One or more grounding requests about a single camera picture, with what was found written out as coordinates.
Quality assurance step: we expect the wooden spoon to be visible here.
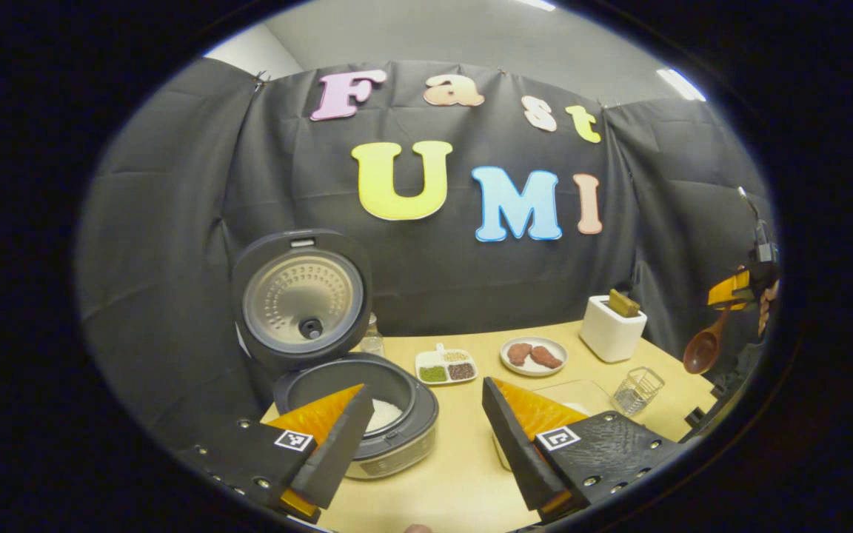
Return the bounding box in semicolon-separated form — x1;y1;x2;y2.
683;307;731;375

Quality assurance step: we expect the black backdrop cloth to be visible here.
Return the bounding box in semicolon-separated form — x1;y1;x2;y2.
75;58;775;452

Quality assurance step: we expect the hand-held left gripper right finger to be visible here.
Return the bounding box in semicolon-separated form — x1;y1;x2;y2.
482;378;690;523

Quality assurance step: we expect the clear chopstick holder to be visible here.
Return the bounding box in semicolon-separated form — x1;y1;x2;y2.
612;366;666;417

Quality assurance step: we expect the brown toast slice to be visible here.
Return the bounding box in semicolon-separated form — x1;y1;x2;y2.
608;289;640;318

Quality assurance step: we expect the white round plate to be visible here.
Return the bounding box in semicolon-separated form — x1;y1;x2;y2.
499;336;569;378

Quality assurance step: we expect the white divided bean dish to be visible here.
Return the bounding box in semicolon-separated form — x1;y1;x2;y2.
415;343;479;386

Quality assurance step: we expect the white toaster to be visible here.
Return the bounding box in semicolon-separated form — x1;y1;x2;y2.
579;295;648;363

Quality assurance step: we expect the white rice heap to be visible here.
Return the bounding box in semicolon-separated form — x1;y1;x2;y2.
364;398;405;434

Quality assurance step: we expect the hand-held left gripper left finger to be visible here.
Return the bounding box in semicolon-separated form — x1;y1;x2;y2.
175;383;375;525

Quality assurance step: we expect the white rice box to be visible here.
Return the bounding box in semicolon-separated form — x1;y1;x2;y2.
493;379;616;471

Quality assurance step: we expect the grey rice cooker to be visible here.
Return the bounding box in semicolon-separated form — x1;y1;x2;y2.
230;228;441;480

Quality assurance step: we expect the small glass bottle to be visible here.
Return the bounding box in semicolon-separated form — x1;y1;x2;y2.
360;312;387;358

